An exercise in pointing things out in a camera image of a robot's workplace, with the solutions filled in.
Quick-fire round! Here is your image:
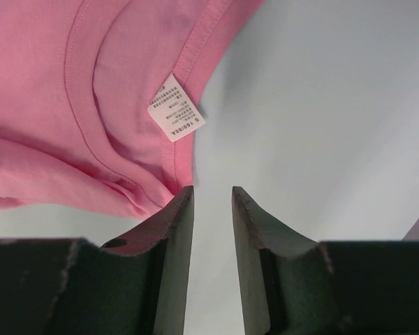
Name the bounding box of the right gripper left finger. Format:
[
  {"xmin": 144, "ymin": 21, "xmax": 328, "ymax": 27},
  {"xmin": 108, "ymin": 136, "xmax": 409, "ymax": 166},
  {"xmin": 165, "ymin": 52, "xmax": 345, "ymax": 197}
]
[{"xmin": 0, "ymin": 186, "xmax": 194, "ymax": 334}]

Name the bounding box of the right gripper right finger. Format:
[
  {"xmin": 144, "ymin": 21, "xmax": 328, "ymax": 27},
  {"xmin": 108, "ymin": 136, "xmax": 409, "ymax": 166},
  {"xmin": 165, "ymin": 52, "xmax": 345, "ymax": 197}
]
[{"xmin": 232, "ymin": 186, "xmax": 419, "ymax": 334}]

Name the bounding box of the pink t shirt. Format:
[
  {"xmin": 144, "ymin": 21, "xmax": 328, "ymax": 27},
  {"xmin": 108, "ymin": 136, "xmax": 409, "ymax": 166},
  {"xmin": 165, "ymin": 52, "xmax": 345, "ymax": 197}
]
[{"xmin": 0, "ymin": 1, "xmax": 260, "ymax": 218}]

